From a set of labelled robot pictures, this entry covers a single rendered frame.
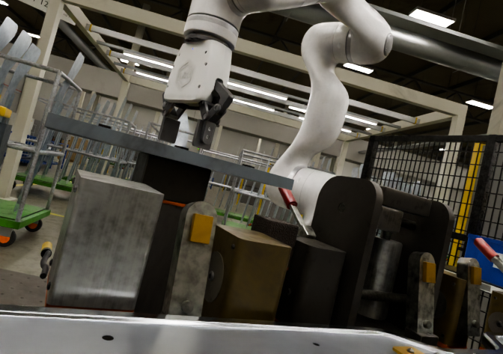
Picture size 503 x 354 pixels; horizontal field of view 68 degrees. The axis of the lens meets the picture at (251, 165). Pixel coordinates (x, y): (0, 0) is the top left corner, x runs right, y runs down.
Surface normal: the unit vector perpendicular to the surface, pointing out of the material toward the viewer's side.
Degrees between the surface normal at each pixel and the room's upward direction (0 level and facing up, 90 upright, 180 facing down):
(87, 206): 90
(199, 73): 89
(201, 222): 78
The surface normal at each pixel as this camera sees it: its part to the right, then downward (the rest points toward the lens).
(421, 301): 0.49, -0.14
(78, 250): 0.45, 0.07
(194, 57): -0.62, -0.23
